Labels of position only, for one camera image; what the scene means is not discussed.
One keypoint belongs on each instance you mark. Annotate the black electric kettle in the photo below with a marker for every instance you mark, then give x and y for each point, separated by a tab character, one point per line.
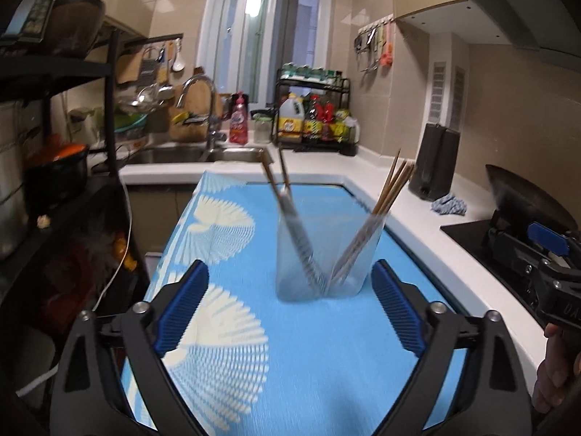
433	163

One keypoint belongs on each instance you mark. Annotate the glass jar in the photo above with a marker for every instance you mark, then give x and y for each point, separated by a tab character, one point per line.
262	129

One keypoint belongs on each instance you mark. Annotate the grey range hood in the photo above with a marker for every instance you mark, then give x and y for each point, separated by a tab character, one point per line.
522	0

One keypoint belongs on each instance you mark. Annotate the steel sink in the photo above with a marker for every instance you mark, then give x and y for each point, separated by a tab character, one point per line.
181	156

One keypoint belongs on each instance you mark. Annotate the green plastic basin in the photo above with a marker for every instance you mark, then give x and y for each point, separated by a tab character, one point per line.
131	123

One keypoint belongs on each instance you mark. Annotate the black spice rack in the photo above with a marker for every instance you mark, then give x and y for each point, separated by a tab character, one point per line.
348	95

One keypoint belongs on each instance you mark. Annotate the black shelving rack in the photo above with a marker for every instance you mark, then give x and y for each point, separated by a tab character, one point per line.
112	100

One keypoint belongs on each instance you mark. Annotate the metal grater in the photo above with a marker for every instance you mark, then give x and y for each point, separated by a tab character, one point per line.
147	68

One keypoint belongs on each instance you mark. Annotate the large yellow oil bottle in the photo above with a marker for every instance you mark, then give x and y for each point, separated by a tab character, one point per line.
290	122

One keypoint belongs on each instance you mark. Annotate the window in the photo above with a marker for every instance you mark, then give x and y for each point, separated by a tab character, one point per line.
236	32

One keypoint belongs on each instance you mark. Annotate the chrome faucet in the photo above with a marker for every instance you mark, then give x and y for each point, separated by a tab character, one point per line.
213	118

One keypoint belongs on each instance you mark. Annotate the wall hook rail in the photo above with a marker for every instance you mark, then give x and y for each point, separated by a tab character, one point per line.
374	22

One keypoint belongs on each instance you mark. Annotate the black cooktop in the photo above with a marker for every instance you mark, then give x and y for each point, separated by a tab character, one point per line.
467	236

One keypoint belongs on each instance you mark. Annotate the clear plastic container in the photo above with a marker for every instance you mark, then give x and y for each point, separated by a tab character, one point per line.
327	236

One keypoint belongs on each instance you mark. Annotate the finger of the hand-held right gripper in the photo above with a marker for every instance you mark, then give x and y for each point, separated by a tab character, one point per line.
517	259
547	236

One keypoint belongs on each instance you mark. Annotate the large steel stockpot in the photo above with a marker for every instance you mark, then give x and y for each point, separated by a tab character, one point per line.
11	190

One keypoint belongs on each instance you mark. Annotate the small hanging wooden board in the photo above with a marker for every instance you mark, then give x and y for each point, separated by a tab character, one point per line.
129	68

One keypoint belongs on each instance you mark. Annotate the steel colander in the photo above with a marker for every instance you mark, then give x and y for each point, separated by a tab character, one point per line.
145	100

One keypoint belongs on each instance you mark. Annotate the person's right hand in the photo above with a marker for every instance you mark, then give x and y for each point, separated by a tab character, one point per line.
551	372

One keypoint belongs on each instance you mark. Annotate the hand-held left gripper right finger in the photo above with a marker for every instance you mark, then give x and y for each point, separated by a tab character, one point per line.
397	309

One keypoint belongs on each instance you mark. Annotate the row of spice jars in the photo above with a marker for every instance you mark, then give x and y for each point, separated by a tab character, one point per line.
311	72

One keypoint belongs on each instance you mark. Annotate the dark sauce bottle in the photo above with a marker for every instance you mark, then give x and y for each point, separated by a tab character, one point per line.
312	120

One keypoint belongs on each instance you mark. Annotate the red sauce bottle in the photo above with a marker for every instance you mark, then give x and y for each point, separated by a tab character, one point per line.
329	120

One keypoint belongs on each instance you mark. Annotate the pink dish soap bottle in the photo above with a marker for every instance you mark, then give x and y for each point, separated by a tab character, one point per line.
238	122

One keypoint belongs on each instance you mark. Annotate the red plastic bag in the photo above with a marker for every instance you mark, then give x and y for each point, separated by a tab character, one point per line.
86	277

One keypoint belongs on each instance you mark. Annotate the black wok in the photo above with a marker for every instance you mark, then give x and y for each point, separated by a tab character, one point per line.
522	195

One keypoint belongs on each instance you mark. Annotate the garlic bulb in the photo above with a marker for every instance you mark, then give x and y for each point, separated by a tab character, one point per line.
44	221

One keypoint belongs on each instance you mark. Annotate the blue white dishcloth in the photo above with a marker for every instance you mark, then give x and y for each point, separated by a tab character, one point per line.
449	205

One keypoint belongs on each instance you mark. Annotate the black cooking pot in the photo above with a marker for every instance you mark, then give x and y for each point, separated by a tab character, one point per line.
59	172

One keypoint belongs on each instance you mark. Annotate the white ladle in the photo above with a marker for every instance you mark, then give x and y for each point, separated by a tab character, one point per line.
178	61

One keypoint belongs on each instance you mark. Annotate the wooden cutting board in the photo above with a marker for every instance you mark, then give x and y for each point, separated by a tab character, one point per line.
195	100

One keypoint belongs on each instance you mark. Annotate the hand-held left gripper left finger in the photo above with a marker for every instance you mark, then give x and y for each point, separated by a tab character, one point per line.
181	309

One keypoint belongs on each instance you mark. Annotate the brown bowl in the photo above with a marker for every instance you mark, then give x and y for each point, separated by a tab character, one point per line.
75	25

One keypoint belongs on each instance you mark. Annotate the blue patterned table mat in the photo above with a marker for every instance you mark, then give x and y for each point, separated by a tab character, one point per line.
295	349

